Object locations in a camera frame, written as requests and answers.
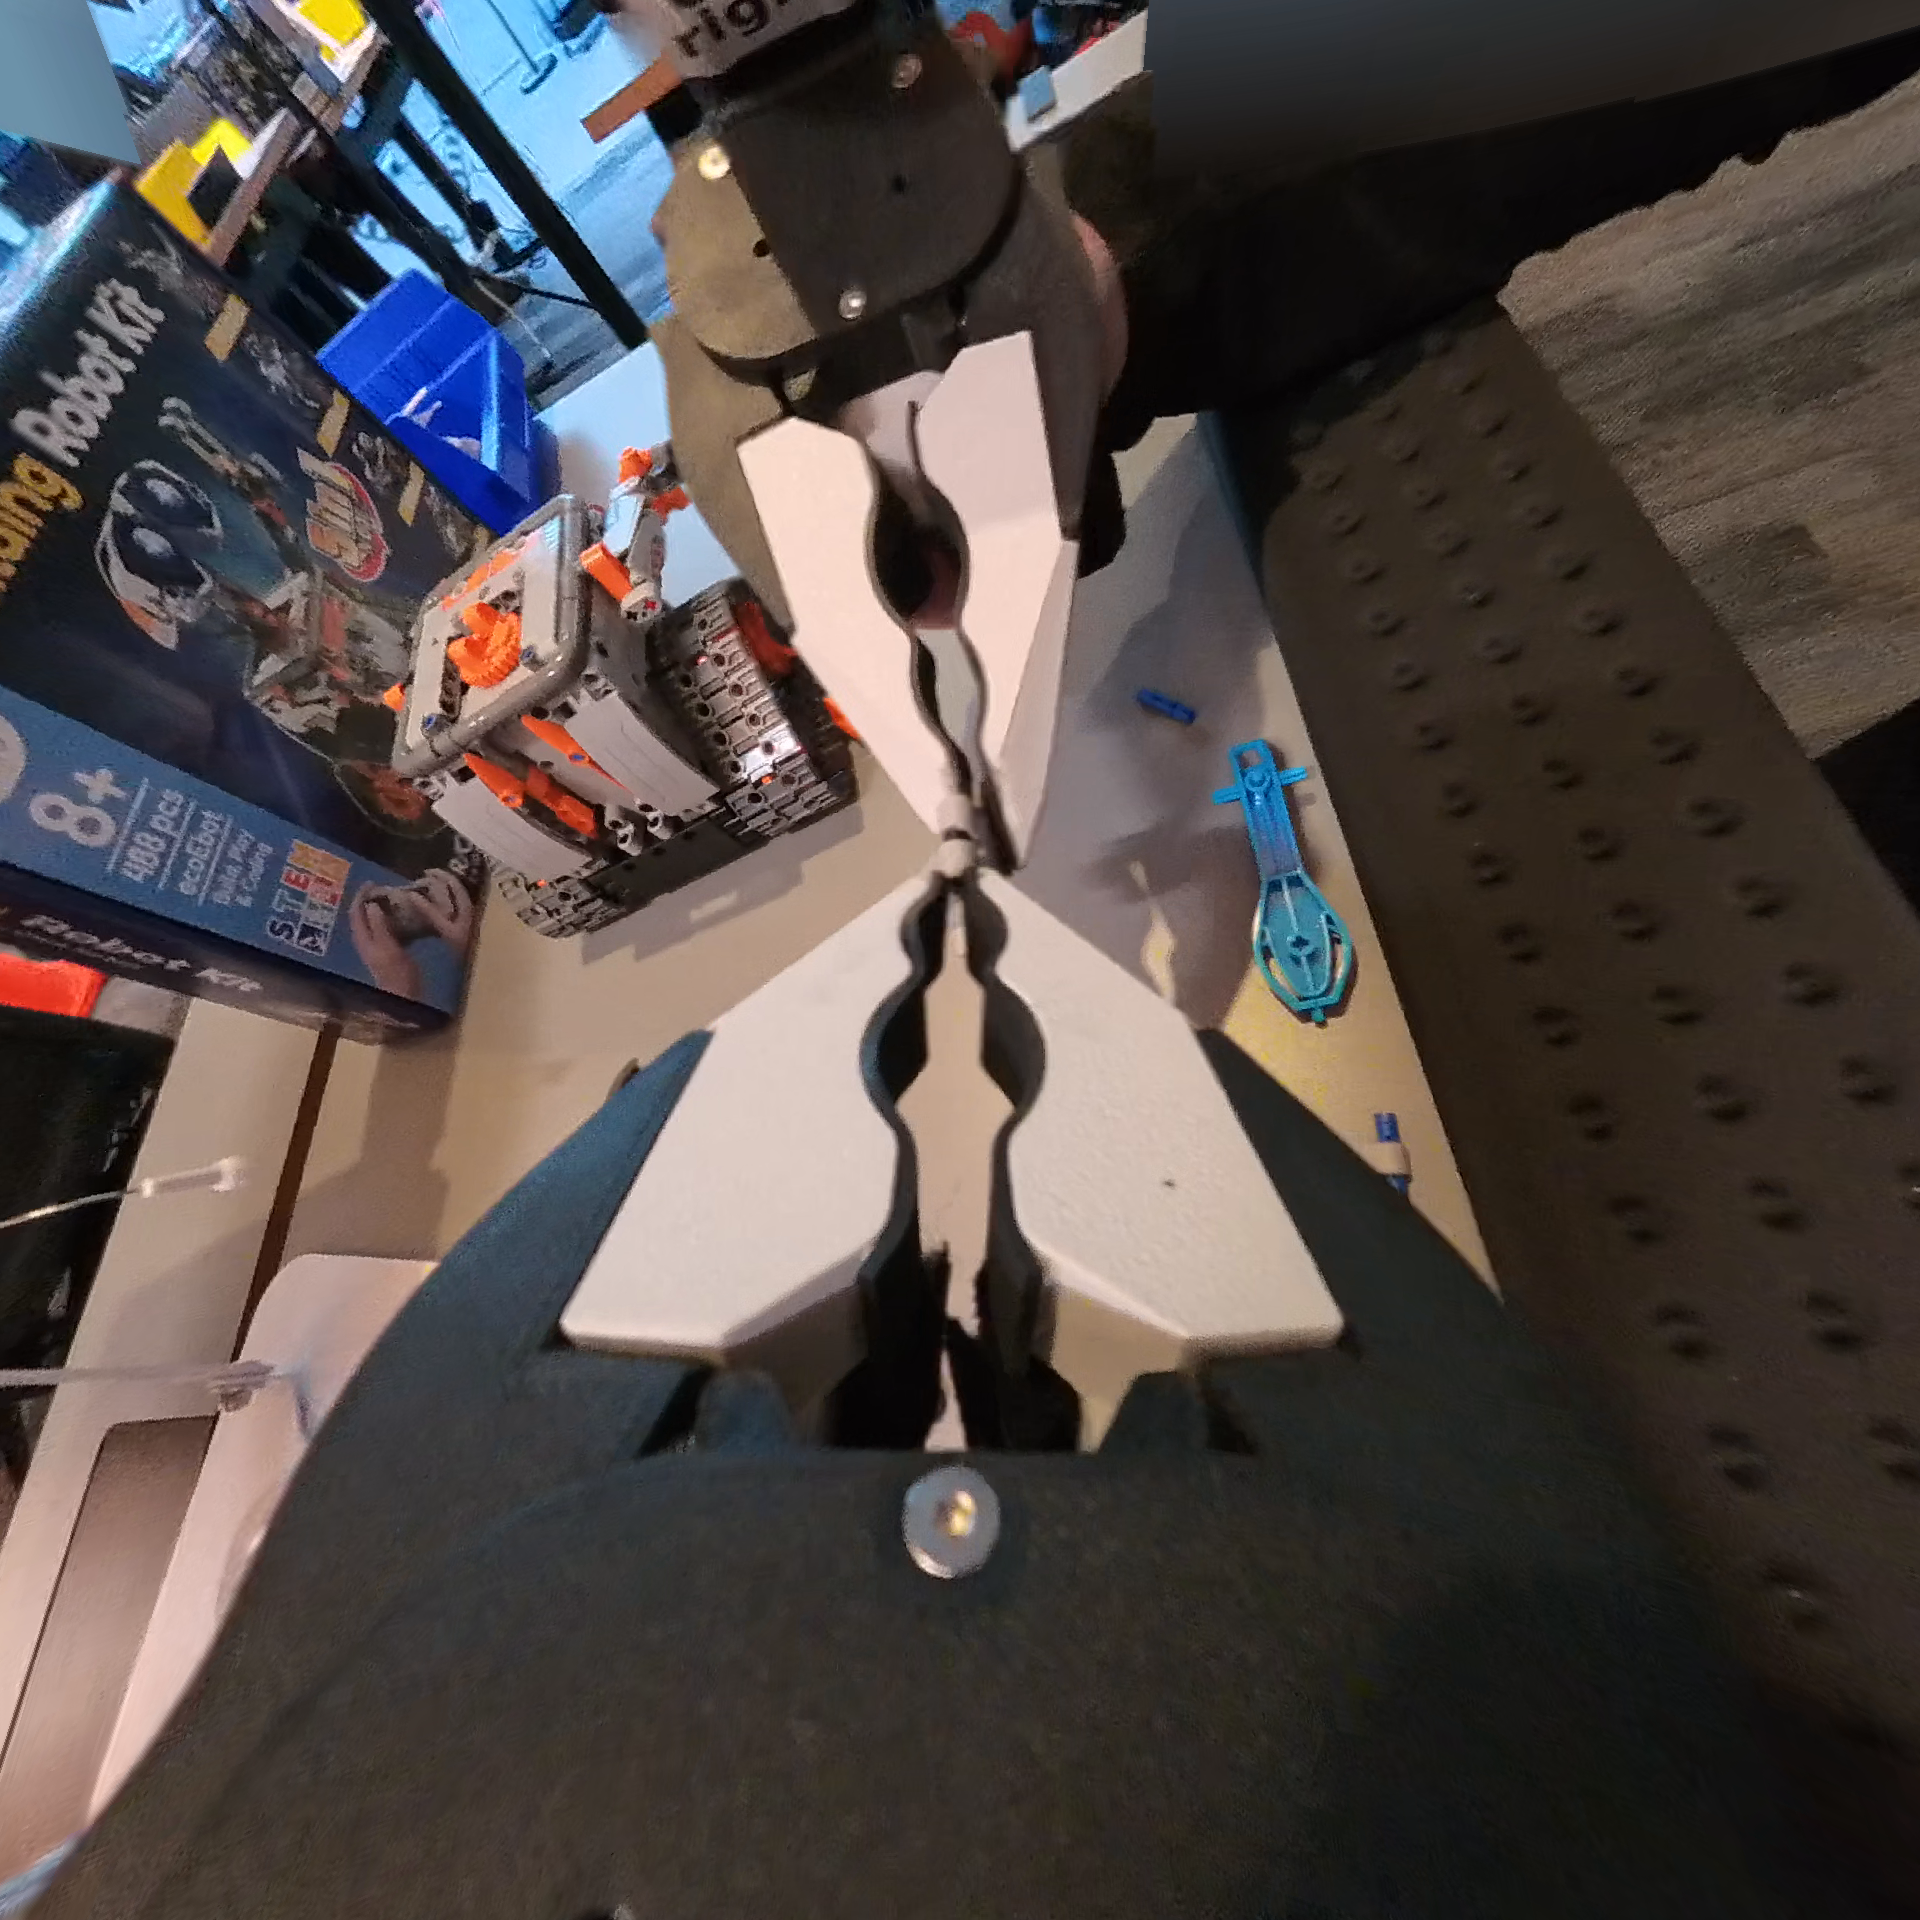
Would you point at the blue cardboard box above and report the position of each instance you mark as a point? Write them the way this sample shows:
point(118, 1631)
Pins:
point(211, 660)

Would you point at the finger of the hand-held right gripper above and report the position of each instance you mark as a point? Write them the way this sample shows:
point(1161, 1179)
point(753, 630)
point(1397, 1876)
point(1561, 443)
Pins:
point(1019, 540)
point(826, 540)

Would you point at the yellow storage bin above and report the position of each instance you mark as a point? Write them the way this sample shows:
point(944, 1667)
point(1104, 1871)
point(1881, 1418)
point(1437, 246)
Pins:
point(194, 166)

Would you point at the large grey tracked brick vehicle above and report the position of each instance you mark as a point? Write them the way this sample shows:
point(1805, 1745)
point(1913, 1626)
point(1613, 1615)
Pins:
point(601, 720)

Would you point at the grey sleeve with blue pins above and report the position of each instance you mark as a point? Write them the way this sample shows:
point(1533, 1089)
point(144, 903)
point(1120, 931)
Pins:
point(1392, 1143)

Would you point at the blue storage bin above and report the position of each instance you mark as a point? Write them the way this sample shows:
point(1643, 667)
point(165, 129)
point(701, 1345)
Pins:
point(450, 391)

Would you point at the light blue paddle piece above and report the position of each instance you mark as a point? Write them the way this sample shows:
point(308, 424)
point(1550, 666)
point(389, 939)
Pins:
point(1296, 915)

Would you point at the grey bracket brick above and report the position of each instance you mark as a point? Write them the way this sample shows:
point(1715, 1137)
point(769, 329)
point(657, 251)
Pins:
point(956, 852)

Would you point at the black dimpled foam mat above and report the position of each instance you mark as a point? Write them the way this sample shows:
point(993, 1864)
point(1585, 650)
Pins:
point(1620, 900)

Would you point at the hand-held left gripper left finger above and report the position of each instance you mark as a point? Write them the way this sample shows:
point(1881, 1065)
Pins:
point(749, 1171)

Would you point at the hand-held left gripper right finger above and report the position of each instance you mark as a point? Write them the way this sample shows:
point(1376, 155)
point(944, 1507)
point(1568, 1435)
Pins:
point(1154, 1171)

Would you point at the blue connector pin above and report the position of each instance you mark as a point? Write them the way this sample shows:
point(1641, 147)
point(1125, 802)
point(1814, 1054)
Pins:
point(1164, 710)

